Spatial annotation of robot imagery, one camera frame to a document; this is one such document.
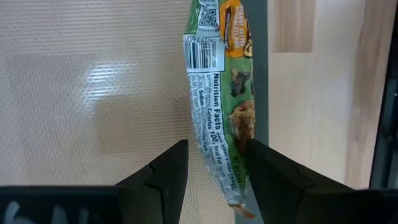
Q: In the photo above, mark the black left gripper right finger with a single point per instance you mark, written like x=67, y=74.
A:
x=280, y=186

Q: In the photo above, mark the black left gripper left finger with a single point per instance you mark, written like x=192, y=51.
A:
x=164, y=186

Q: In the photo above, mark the orange-ended Chewy granola bar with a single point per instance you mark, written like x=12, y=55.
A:
x=217, y=93

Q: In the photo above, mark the beige woven mat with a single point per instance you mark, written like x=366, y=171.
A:
x=93, y=93

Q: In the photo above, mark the black table frame post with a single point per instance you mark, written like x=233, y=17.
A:
x=387, y=109

